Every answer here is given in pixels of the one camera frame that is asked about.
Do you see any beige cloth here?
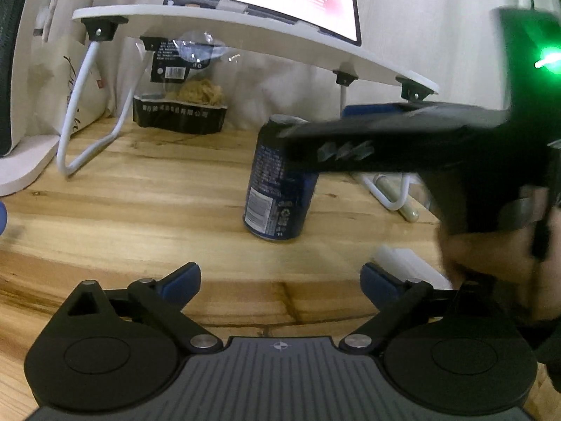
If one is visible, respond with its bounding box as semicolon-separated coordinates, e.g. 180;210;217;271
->
88;0;540;132

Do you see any person's right hand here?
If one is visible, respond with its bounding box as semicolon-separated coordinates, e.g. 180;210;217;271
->
439;221;561;322

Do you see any white printed tote bag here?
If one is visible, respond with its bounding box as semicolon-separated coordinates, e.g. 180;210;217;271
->
11;0;149;150

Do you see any white paper towel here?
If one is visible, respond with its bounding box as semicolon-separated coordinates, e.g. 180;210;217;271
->
372;245;455;291

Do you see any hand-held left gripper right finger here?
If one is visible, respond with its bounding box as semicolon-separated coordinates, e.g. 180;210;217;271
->
343;262;519;354

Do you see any blue soda can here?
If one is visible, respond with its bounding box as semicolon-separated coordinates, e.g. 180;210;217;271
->
243;114;320;243

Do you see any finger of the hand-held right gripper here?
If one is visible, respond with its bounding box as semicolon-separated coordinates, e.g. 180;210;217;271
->
341;102;439;119
279;116;395;174

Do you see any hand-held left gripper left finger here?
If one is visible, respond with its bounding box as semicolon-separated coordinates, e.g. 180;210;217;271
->
41;262;222;354

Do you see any white round board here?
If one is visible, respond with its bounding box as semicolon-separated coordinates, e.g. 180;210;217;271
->
0;134;60;197

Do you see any clear snack bag black label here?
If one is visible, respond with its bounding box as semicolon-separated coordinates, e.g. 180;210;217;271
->
133;30;241;135

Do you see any white folding laptop table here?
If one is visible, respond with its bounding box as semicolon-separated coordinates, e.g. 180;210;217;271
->
57;4;440;212

